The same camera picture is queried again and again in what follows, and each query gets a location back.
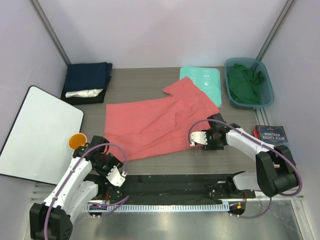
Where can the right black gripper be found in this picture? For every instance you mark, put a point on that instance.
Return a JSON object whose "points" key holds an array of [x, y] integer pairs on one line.
{"points": [[210, 146]]}

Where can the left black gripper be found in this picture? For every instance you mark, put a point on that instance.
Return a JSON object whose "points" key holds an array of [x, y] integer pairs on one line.
{"points": [[114, 162]]}

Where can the pink t shirt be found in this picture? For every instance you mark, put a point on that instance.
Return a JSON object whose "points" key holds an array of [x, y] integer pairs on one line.
{"points": [[156, 127]]}

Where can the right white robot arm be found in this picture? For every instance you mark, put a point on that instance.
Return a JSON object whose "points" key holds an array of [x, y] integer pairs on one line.
{"points": [[275, 169]]}

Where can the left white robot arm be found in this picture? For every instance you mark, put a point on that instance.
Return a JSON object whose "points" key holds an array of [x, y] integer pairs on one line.
{"points": [[90, 167]]}

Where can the white mug orange inside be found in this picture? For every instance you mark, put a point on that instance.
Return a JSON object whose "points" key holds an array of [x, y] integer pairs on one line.
{"points": [[77, 140]]}

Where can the red book underneath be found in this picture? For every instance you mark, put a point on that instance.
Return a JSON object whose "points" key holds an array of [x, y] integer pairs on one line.
{"points": [[256, 134]]}

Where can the nineteen eighty-four book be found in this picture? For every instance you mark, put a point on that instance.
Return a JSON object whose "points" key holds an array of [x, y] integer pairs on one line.
{"points": [[274, 135]]}

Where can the teal cutting board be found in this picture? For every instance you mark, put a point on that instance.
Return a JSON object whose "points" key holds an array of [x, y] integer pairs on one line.
{"points": [[206, 79]]}

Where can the white board black rim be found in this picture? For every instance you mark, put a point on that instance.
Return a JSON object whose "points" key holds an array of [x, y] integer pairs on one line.
{"points": [[36, 148]]}

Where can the black folded t shirt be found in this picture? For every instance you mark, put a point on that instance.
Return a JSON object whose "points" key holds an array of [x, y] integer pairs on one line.
{"points": [[83, 100]]}

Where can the green t shirt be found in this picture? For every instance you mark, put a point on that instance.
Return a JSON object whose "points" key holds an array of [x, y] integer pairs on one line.
{"points": [[244, 84]]}

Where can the teal plastic basin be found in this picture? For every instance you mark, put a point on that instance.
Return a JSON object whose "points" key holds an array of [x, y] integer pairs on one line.
{"points": [[267, 95]]}

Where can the navy folded t shirt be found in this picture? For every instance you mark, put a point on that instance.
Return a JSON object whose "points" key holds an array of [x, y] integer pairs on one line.
{"points": [[87, 76]]}

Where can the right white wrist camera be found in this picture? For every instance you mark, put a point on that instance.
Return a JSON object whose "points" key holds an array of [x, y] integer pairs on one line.
{"points": [[198, 137]]}

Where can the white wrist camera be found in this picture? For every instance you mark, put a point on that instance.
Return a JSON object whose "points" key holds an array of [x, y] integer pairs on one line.
{"points": [[116, 177], [198, 137]]}

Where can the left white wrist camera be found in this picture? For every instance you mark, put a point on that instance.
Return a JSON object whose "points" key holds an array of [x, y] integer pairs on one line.
{"points": [[116, 177]]}

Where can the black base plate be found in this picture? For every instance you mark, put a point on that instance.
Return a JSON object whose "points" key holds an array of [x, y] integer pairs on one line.
{"points": [[171, 189]]}

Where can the white slotted cable duct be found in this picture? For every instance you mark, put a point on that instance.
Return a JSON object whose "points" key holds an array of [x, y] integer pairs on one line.
{"points": [[129, 208]]}

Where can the right aluminium corner post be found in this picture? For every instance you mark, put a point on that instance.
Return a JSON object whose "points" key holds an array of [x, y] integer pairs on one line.
{"points": [[281, 18]]}

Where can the aluminium corner post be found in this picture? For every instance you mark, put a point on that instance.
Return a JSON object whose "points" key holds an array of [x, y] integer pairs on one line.
{"points": [[281, 18], [50, 30]]}

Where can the left aluminium corner post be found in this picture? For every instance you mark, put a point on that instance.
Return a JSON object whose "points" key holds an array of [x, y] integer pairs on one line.
{"points": [[50, 30]]}

